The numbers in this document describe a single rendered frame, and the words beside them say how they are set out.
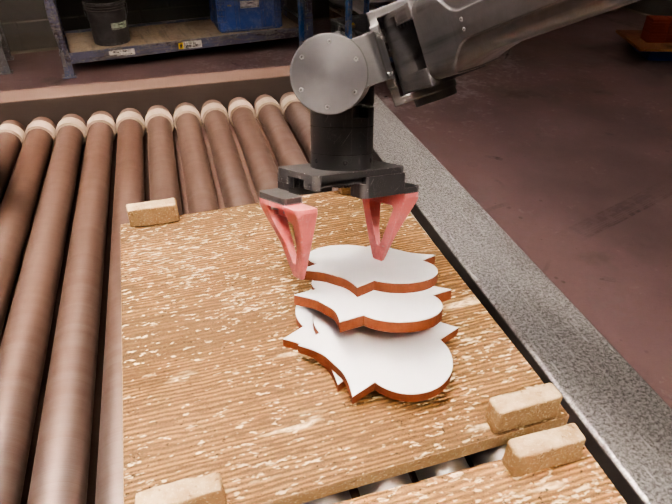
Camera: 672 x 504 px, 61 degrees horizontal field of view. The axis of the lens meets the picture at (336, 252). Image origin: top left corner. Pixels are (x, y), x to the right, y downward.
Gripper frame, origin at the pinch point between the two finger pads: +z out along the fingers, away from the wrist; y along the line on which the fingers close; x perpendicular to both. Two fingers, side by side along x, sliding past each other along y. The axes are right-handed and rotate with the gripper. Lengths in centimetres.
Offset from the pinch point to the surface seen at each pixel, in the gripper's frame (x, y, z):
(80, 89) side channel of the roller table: 72, -5, -14
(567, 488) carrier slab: -24.4, 2.3, 11.4
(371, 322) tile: -8.9, -3.4, 2.4
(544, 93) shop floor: 183, 300, -7
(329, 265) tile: 1.7, -0.1, 1.0
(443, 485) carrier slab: -18.9, -4.7, 11.3
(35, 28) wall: 462, 60, -50
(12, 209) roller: 42.9, -22.2, 0.1
